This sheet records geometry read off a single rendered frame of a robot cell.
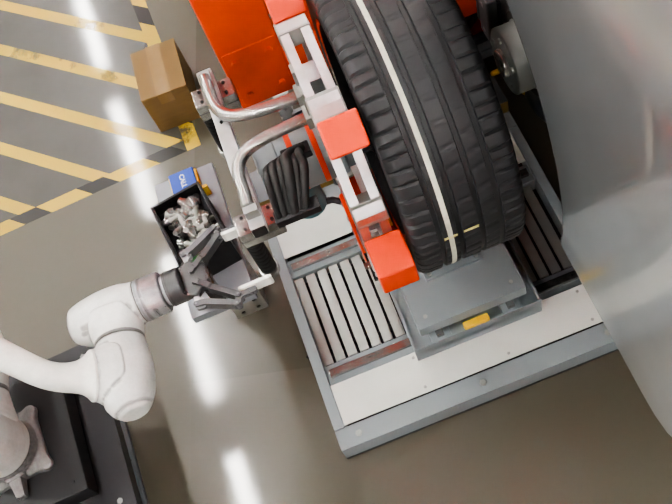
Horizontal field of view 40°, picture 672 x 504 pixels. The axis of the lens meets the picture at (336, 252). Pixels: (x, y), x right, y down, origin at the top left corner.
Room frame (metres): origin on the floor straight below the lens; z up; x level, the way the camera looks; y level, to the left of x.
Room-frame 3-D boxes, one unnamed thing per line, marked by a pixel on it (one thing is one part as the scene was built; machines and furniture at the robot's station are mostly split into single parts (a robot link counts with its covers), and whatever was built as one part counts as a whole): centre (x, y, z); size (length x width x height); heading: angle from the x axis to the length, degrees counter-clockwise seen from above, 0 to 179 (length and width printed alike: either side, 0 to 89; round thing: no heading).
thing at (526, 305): (1.18, -0.27, 0.13); 0.50 x 0.36 x 0.10; 177
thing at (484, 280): (1.16, -0.27, 0.32); 0.40 x 0.30 x 0.28; 177
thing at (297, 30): (1.16, -0.10, 0.85); 0.54 x 0.07 x 0.54; 177
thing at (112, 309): (1.01, 0.49, 0.83); 0.16 x 0.13 x 0.11; 87
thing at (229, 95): (1.34, 0.10, 0.93); 0.09 x 0.05 x 0.05; 87
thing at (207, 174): (1.36, 0.30, 0.44); 0.43 x 0.17 x 0.03; 177
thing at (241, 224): (1.00, 0.11, 0.93); 0.09 x 0.05 x 0.05; 87
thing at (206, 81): (1.27, 0.02, 1.03); 0.19 x 0.18 x 0.11; 87
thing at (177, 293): (1.01, 0.30, 0.83); 0.09 x 0.08 x 0.07; 87
